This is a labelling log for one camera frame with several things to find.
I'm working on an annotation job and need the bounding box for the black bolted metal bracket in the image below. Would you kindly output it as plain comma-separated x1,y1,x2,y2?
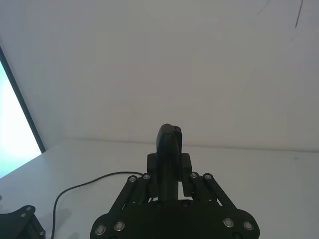
0,204,47,239

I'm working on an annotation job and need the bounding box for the thin black cable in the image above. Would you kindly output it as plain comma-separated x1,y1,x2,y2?
51,170,144,239

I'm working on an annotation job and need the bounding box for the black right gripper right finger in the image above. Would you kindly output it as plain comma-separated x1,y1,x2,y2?
173,125,260,237

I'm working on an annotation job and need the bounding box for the black framed bright screen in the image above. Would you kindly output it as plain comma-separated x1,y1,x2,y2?
0,44,47,179

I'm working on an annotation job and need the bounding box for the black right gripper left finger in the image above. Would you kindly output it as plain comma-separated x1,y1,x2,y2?
90,123,177,239

